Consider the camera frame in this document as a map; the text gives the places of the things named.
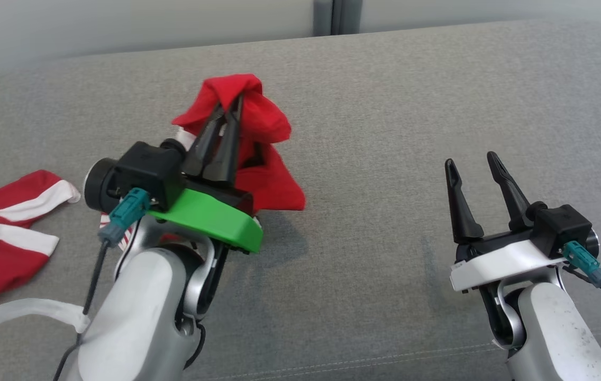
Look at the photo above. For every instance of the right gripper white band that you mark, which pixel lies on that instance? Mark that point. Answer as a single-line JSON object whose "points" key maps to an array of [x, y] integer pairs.
{"points": [[501, 262]]}

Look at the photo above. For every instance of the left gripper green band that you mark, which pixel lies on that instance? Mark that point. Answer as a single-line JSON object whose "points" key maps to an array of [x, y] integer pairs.
{"points": [[210, 219]]}

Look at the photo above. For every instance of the red garment striped white trim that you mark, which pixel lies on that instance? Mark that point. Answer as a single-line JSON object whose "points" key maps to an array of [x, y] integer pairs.
{"points": [[263, 121]]}

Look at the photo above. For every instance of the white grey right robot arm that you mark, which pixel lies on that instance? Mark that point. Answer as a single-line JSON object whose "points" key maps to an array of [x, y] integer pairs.
{"points": [[554, 328]]}

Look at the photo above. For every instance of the grey fabric sofa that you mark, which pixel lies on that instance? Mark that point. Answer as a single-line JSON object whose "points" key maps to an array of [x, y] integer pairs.
{"points": [[385, 159]]}

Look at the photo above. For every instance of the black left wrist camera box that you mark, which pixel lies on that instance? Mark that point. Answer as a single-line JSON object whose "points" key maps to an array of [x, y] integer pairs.
{"points": [[147, 169]]}

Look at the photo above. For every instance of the grey wall pillar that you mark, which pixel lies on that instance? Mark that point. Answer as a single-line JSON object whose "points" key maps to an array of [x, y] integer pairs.
{"points": [[337, 16]]}

